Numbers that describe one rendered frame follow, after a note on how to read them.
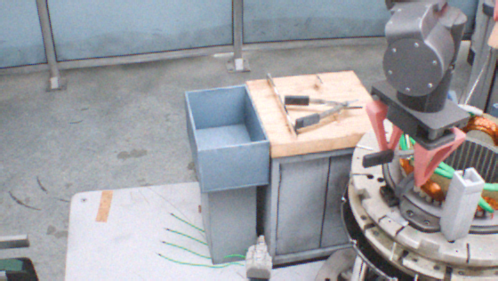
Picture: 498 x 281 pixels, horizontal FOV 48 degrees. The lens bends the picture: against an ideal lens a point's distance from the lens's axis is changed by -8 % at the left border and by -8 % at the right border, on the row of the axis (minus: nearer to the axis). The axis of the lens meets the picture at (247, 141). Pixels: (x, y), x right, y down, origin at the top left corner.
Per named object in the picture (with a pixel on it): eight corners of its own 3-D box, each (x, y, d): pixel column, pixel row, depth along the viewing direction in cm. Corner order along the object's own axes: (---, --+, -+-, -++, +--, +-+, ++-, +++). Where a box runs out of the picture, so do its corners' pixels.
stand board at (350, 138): (271, 158, 90) (271, 145, 89) (244, 92, 105) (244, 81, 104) (391, 141, 94) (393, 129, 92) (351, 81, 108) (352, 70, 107)
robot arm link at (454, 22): (472, 3, 57) (421, -12, 59) (461, 23, 52) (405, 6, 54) (458, 60, 61) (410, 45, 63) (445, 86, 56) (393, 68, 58)
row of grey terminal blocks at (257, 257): (269, 286, 103) (270, 271, 100) (243, 284, 103) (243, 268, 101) (275, 246, 111) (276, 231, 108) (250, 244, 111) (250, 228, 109)
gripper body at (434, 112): (429, 144, 59) (445, 82, 55) (366, 97, 66) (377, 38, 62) (468, 129, 62) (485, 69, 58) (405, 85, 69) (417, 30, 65)
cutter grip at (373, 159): (364, 169, 69) (365, 158, 68) (360, 164, 69) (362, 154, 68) (392, 162, 70) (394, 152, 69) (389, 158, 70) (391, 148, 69)
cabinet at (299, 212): (268, 270, 106) (272, 157, 90) (246, 204, 121) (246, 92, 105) (368, 252, 109) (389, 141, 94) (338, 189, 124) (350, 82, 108)
